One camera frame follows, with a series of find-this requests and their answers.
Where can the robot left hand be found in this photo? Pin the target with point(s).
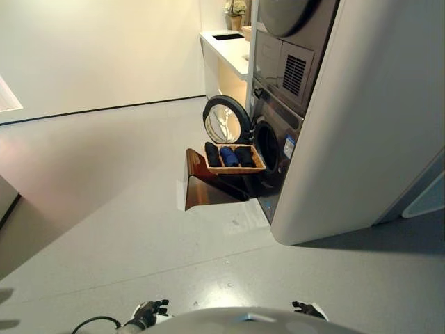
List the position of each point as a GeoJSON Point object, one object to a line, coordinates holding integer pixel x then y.
{"type": "Point", "coordinates": [149, 313]}

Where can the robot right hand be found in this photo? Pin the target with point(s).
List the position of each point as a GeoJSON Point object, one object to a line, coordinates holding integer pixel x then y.
{"type": "Point", "coordinates": [309, 309]}

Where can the black garment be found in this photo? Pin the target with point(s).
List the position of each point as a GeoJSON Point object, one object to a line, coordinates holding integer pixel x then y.
{"type": "Point", "coordinates": [212, 154]}
{"type": "Point", "coordinates": [244, 156]}

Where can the grey washing machine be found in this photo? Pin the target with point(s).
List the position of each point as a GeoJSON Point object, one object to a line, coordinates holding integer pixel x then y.
{"type": "Point", "coordinates": [276, 115]}

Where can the grey robot torso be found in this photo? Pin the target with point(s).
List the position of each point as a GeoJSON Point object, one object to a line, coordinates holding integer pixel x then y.
{"type": "Point", "coordinates": [250, 323]}

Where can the brown glossy stool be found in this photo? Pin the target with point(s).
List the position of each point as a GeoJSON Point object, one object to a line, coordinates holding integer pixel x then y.
{"type": "Point", "coordinates": [201, 195]}

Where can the rectangular wicker basket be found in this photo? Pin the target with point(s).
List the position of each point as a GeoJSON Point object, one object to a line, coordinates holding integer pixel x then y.
{"type": "Point", "coordinates": [236, 169]}

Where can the pale blue panel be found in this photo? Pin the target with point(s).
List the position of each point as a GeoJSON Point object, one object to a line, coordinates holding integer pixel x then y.
{"type": "Point", "coordinates": [427, 202]}

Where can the blue energy label sticker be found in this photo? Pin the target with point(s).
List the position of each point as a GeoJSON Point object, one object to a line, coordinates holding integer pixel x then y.
{"type": "Point", "coordinates": [289, 145]}

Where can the blue rolled garment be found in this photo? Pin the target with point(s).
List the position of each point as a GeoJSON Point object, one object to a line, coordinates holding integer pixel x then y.
{"type": "Point", "coordinates": [229, 156]}

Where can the grey cabinet with dark edge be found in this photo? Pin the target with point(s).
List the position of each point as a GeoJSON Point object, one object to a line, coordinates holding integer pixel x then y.
{"type": "Point", "coordinates": [7, 205]}

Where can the white rounded cabinet panel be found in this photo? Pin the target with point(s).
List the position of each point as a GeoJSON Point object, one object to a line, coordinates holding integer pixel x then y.
{"type": "Point", "coordinates": [365, 121]}

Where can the round glass washer door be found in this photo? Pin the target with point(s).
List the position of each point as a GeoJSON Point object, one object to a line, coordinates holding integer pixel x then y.
{"type": "Point", "coordinates": [226, 120]}

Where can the grey stacked dryer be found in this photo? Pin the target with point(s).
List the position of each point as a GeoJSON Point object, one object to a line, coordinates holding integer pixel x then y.
{"type": "Point", "coordinates": [295, 69]}

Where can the white light panel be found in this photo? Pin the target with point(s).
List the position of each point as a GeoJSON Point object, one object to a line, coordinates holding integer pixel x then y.
{"type": "Point", "coordinates": [7, 99]}

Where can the white counter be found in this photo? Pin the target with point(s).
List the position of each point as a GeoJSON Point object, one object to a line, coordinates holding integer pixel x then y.
{"type": "Point", "coordinates": [229, 52]}

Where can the small wicker box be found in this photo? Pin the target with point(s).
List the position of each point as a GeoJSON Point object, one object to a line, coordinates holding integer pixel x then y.
{"type": "Point", "coordinates": [247, 33]}

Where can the black counter inset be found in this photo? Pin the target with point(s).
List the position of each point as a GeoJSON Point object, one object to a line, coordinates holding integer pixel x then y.
{"type": "Point", "coordinates": [227, 36]}

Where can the potted white flowers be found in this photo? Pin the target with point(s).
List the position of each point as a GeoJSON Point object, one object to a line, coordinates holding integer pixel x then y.
{"type": "Point", "coordinates": [236, 21]}

